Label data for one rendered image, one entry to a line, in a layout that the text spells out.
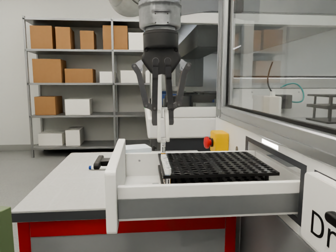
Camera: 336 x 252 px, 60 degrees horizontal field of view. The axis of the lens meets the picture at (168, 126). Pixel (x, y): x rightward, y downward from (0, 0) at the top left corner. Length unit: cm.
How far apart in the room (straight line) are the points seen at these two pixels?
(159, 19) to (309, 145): 36
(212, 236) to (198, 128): 72
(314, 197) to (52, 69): 430
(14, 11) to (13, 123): 172
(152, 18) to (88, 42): 391
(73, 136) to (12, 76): 140
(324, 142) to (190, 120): 100
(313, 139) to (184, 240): 45
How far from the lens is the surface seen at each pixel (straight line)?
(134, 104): 485
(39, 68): 463
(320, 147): 52
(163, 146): 65
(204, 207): 53
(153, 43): 61
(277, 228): 68
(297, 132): 57
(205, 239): 84
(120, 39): 444
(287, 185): 57
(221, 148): 95
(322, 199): 49
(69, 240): 84
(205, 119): 145
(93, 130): 496
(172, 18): 62
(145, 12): 63
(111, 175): 48
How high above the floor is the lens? 107
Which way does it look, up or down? 8 degrees down
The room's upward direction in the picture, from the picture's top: straight up
